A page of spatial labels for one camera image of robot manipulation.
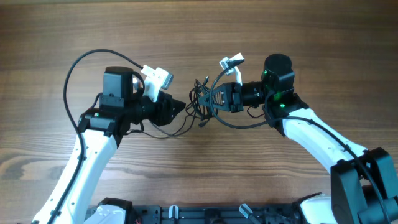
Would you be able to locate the black USB cable bundle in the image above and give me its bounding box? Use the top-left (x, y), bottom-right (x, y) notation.
top-left (124, 75), bottom-right (224, 139)

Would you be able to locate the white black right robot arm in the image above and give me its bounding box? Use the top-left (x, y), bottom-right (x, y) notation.
top-left (198, 54), bottom-right (397, 223)

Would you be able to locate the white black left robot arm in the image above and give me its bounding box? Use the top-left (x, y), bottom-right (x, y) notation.
top-left (33, 65), bottom-right (185, 223)

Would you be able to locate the black left camera cable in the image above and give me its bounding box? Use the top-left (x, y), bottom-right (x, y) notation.
top-left (46, 49), bottom-right (144, 224)

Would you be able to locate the black camera cable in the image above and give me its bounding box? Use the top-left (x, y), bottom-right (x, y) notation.
top-left (46, 49), bottom-right (144, 224)
top-left (208, 58), bottom-right (392, 224)

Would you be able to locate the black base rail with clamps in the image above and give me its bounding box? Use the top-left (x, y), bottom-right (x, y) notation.
top-left (133, 204), bottom-right (303, 224)

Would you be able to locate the black right camera cable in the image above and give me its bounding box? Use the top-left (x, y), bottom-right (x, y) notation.
top-left (208, 58), bottom-right (392, 224)

